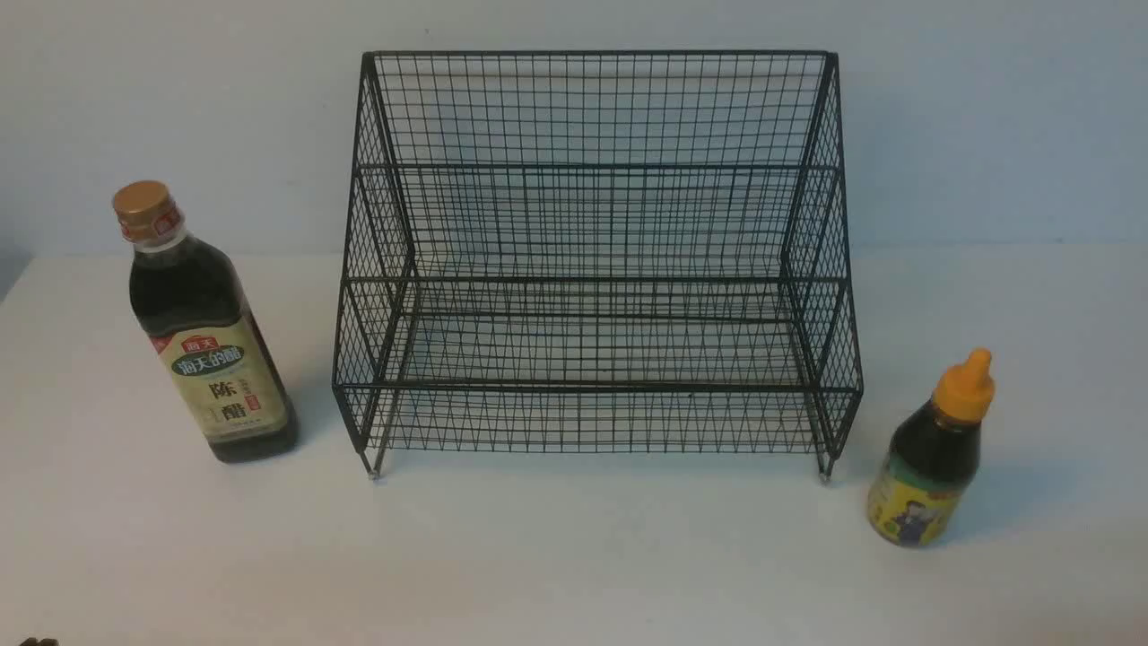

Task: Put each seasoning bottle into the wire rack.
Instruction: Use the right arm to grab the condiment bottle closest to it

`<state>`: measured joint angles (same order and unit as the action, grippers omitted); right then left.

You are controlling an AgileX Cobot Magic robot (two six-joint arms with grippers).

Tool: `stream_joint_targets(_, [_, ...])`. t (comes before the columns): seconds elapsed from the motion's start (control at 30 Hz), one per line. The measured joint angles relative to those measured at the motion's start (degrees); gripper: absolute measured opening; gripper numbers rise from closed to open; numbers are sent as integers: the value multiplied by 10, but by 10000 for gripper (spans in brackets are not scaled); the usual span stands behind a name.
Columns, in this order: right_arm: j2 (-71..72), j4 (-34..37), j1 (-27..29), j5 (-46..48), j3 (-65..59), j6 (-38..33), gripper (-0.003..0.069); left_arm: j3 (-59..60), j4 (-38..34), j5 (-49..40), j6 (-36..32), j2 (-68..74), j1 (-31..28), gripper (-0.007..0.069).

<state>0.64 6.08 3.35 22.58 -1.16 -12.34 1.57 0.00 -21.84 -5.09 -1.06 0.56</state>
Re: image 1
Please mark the small sauce bottle orange cap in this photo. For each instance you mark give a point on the small sauce bottle orange cap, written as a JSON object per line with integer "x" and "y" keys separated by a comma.
{"x": 933, "y": 457}

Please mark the dark vinegar bottle gold cap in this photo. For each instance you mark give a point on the dark vinegar bottle gold cap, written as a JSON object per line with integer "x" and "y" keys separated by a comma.
{"x": 190, "y": 303}

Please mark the black wire mesh shelf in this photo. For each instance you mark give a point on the black wire mesh shelf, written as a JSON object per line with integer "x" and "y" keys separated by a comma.
{"x": 598, "y": 251}

